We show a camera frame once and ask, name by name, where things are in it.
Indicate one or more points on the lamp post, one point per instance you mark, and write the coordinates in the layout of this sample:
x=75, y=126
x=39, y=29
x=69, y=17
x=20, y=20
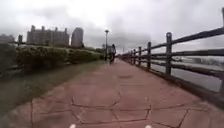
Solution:
x=106, y=43

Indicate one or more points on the red stone paved path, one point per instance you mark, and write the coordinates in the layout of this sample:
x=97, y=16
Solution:
x=116, y=93

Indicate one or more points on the long green hedge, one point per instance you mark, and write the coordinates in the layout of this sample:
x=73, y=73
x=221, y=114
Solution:
x=40, y=56

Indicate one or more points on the robot's own part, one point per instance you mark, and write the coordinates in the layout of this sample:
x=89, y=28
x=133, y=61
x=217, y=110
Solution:
x=72, y=126
x=148, y=126

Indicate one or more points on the wide multi-storey building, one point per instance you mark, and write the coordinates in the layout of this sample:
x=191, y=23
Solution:
x=48, y=36

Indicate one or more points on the tall rounded building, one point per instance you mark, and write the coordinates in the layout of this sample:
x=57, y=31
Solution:
x=77, y=37

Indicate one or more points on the wooden post and rail fence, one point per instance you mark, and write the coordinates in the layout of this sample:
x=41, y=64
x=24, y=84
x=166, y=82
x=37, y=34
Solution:
x=169, y=50

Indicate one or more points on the grass strip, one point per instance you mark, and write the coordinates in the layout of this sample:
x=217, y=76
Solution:
x=33, y=86

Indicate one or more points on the grey water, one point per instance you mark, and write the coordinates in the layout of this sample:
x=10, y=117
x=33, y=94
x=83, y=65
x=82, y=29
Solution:
x=200, y=78

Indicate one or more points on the far river bank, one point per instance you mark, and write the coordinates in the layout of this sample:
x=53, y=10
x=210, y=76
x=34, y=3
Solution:
x=200, y=60

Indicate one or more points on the person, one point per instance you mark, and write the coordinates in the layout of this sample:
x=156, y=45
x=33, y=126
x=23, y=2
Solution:
x=112, y=53

